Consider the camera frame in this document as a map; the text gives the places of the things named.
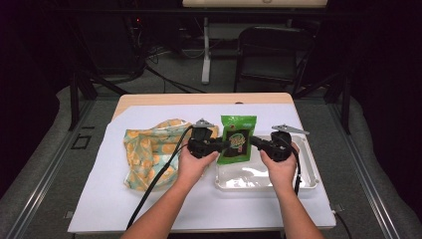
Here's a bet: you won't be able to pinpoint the white table mat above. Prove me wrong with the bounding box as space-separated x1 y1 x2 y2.
67 103 336 233

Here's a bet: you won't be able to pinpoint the white plastic tray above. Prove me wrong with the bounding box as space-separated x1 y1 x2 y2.
214 132 320 193

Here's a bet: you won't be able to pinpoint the white desk leg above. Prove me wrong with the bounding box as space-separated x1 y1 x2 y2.
201 16 212 86

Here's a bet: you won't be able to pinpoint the black floor cables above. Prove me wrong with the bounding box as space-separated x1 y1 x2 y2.
143 64 207 94

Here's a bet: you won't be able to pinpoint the metal floor rail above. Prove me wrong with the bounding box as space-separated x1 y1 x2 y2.
6 99 98 239
326 99 401 239

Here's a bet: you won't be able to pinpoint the thin black cable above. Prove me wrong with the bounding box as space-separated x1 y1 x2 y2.
332 209 353 239

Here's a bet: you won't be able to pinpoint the person's left hand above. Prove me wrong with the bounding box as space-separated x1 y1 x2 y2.
177 145 220 187

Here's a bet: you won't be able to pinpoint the green snack packet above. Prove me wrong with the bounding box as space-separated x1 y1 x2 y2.
216 115 258 165

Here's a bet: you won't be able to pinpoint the person's right hand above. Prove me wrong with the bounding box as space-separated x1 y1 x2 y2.
259 142 300 192

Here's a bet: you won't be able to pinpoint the black folding chair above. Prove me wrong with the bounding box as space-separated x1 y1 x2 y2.
233 25 317 96

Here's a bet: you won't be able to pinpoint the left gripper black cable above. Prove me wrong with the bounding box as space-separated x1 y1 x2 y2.
126 124 194 230

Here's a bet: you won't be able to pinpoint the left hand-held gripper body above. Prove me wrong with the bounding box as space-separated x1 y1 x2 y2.
187 119 218 159

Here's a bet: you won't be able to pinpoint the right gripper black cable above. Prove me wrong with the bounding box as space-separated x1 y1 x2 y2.
288 142 303 196

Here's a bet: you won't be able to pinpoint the black metal stand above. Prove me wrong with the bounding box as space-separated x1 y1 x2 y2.
68 66 130 131
293 71 352 135

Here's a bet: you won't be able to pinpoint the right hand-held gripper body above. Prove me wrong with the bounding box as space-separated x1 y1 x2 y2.
265 123 311 163

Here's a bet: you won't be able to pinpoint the orange-print cloth bag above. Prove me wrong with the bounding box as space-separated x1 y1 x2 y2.
122 119 220 192

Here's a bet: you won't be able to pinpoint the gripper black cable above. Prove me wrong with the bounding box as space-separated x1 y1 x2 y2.
126 124 194 230
288 142 303 196

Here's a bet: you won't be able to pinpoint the dark equipment cabinet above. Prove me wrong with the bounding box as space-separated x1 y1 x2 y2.
96 13 147 76

